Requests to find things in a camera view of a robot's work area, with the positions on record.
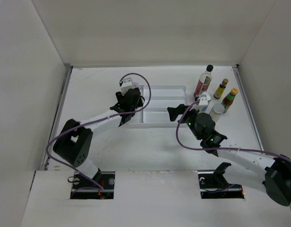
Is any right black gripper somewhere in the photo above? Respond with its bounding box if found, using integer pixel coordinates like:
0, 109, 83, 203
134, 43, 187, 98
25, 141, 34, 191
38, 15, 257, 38
168, 104, 202, 140

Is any white bead jar grey lid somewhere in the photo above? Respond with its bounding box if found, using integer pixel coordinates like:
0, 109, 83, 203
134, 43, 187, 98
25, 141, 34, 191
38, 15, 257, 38
209, 104, 224, 123

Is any tall clear red-label bottle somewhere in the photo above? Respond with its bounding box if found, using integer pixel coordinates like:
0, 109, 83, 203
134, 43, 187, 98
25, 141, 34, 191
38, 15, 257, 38
194, 65, 214, 97

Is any small yellow-label dark bottle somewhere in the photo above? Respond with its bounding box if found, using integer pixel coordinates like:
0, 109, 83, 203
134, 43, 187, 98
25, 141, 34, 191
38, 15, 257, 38
214, 79, 229, 99

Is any green red chili sauce bottle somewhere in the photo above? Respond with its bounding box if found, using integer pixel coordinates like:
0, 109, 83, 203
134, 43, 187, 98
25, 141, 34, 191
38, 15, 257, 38
221, 88, 239, 113

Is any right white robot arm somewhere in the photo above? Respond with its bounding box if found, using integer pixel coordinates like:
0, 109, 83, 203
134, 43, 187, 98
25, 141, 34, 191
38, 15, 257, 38
167, 104, 291, 207

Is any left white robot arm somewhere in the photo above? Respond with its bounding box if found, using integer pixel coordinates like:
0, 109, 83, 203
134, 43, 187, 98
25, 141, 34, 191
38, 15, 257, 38
53, 87, 144, 189

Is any white compartment tray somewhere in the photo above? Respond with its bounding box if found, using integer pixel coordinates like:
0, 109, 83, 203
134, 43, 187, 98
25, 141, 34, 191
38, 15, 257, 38
127, 85, 188, 128

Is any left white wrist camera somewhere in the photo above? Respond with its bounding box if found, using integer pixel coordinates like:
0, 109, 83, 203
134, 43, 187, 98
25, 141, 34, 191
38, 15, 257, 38
119, 78, 134, 95

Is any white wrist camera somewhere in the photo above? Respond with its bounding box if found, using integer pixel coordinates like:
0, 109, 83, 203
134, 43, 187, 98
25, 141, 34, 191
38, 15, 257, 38
119, 78, 134, 95
195, 92, 212, 112

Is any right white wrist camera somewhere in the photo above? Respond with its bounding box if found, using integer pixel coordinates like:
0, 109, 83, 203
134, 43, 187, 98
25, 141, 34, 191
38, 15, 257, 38
195, 92, 212, 112

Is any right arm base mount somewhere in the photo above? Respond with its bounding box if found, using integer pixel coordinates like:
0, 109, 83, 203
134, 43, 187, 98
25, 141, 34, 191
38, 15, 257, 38
198, 162, 244, 199

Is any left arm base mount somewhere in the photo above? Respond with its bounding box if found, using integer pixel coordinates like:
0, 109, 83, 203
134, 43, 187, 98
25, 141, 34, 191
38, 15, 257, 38
68, 172, 116, 200

